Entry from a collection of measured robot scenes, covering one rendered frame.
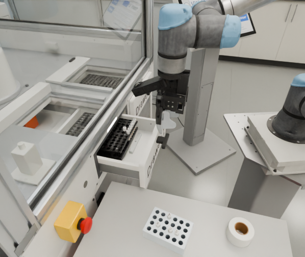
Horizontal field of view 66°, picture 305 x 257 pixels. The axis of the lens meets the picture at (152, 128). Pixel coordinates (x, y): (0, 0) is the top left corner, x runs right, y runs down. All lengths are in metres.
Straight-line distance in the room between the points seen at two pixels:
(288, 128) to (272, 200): 0.39
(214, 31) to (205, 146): 1.58
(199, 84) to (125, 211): 1.16
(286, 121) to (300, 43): 2.86
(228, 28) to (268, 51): 3.21
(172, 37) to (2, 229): 0.51
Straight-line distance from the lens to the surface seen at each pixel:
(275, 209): 1.37
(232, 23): 0.62
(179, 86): 0.65
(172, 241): 0.71
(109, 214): 0.80
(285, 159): 0.96
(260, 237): 0.82
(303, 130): 1.05
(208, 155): 2.03
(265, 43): 3.76
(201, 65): 1.67
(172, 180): 1.85
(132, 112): 0.99
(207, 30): 0.60
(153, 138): 0.77
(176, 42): 0.59
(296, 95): 0.98
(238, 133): 1.12
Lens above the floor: 1.44
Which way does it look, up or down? 39 degrees down
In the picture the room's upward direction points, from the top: straight up
